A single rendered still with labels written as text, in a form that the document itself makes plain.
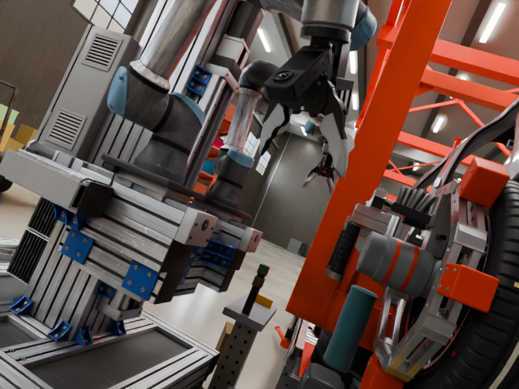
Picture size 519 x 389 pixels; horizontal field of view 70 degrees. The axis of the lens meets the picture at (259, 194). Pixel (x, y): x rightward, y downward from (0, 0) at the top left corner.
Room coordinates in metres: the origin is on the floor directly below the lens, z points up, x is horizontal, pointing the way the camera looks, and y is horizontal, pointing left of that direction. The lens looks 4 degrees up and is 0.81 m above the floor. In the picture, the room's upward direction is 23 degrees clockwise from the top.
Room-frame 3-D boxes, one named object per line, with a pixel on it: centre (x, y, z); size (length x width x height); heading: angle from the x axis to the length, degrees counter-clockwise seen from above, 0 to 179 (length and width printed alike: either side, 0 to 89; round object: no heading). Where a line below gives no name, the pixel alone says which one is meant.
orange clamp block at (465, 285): (0.75, -0.46, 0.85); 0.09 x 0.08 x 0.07; 168
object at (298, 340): (2.78, -0.67, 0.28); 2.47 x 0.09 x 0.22; 168
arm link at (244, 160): (1.53, 0.13, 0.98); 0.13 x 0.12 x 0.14; 20
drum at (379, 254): (1.08, -0.45, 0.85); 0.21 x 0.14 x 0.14; 78
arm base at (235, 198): (1.52, 0.13, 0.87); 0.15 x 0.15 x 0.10
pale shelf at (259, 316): (1.67, -0.17, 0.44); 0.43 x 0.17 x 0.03; 168
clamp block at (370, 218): (0.94, -0.29, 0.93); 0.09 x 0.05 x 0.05; 78
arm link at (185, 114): (1.05, 0.29, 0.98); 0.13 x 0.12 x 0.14; 126
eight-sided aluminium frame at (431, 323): (1.06, -0.52, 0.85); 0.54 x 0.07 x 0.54; 168
